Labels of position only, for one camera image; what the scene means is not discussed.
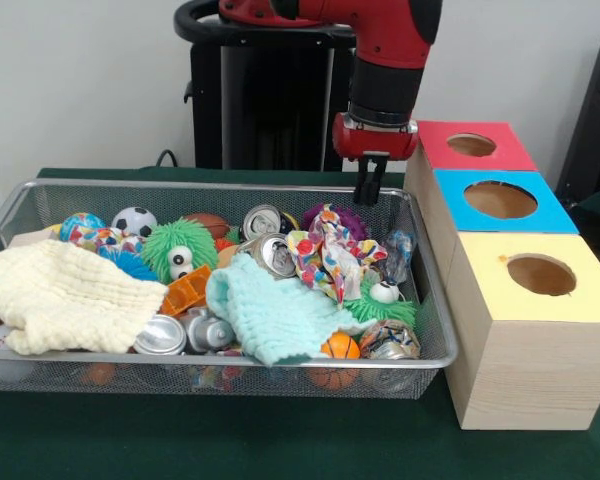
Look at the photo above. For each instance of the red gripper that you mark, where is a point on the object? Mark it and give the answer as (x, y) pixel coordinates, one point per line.
(375, 142)

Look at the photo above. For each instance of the purple spiky ball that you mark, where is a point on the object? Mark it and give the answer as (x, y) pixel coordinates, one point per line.
(355, 222)

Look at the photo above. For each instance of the colourful dotted cloth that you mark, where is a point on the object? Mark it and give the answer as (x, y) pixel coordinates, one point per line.
(325, 255)

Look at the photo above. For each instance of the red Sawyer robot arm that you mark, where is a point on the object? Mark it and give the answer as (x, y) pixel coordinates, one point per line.
(380, 40)

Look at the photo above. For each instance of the clear mesh bin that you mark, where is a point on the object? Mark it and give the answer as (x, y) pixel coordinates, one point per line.
(430, 310)

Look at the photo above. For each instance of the wooden box with three holes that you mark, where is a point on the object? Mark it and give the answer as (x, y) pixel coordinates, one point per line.
(525, 370)

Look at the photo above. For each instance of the silver drink can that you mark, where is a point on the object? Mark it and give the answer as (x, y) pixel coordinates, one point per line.
(272, 252)

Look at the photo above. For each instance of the green spiky googly-eyed ball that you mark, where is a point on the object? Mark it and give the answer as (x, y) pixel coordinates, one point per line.
(375, 312)
(165, 242)

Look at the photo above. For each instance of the mint knitted cloth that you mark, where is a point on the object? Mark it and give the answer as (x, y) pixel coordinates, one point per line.
(270, 310)

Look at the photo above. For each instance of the small brown football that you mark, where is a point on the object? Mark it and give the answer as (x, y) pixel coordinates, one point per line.
(210, 224)

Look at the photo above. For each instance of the black upright stand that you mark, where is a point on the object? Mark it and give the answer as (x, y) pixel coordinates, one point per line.
(595, 125)

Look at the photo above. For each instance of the small soccer ball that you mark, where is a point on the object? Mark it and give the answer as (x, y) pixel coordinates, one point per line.
(135, 220)

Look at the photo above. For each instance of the blue spiky ball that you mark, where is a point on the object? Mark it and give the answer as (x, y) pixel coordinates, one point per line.
(130, 262)

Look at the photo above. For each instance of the cream knitted cloth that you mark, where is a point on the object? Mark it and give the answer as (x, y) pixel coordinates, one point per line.
(65, 295)

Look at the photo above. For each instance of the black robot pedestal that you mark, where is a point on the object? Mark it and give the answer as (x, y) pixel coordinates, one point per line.
(265, 100)

